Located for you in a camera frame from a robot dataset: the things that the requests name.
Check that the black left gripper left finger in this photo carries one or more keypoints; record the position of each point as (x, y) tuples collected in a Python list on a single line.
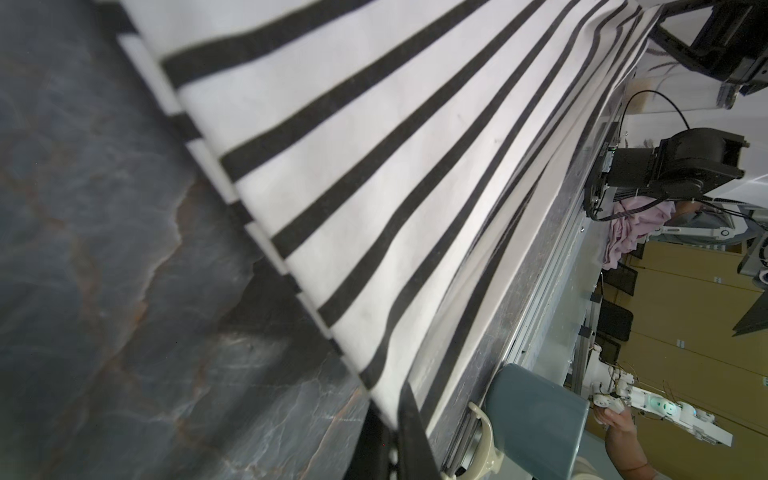
[(371, 457)]

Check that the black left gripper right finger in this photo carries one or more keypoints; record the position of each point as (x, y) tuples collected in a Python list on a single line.
[(415, 458)]

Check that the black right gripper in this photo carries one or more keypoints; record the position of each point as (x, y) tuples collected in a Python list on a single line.
[(730, 47)]

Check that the black white striped tank top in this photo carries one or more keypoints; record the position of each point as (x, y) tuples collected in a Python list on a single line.
[(367, 143)]

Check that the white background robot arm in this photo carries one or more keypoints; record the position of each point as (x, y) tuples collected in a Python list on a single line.
[(607, 386)]

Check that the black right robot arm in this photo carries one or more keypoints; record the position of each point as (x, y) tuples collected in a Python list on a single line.
[(697, 163)]

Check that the person hand in background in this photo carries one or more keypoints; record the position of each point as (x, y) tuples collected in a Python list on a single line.
[(618, 424)]

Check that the cream vegetable peeler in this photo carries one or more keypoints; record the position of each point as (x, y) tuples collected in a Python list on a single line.
[(481, 457)]

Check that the teal mug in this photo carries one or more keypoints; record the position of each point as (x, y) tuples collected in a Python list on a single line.
[(537, 423)]

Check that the pink cloth in background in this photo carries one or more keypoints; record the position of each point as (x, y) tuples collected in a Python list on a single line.
[(625, 233)]

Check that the aluminium frame rail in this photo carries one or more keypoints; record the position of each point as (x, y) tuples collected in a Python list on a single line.
[(558, 324)]

